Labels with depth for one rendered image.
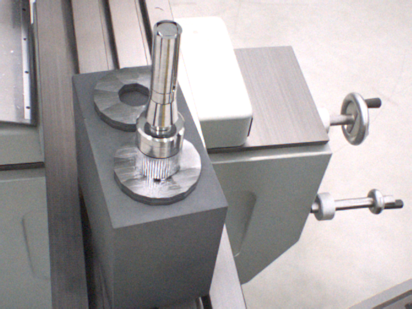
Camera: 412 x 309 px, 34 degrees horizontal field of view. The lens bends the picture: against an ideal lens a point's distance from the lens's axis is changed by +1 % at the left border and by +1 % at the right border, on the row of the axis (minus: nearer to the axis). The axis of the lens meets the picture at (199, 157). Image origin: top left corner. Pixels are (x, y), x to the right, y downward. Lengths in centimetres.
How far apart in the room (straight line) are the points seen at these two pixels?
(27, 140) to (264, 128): 44
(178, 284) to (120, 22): 53
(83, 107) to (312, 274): 140
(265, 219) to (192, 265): 70
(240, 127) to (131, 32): 25
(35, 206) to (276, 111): 50
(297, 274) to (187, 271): 130
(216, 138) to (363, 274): 101
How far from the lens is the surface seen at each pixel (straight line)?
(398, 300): 137
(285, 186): 136
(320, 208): 145
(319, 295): 202
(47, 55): 109
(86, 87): 77
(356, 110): 147
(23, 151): 117
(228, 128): 119
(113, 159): 70
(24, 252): 141
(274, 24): 281
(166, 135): 62
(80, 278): 84
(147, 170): 66
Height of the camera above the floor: 171
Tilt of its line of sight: 50 degrees down
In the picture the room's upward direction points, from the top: 9 degrees clockwise
